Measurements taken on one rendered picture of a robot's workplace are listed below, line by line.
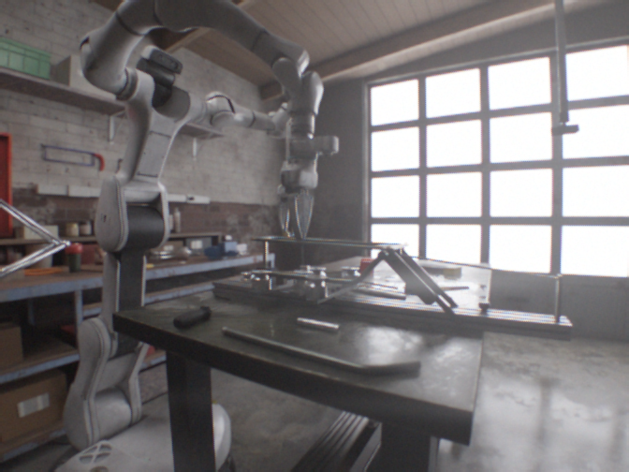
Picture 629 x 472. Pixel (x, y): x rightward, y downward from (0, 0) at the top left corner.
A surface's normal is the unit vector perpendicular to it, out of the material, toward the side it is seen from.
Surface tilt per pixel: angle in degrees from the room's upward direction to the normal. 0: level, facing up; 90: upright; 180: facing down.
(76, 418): 90
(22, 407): 90
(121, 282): 98
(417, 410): 90
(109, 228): 90
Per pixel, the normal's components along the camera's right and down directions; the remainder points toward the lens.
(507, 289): -0.50, 0.04
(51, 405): 0.87, 0.01
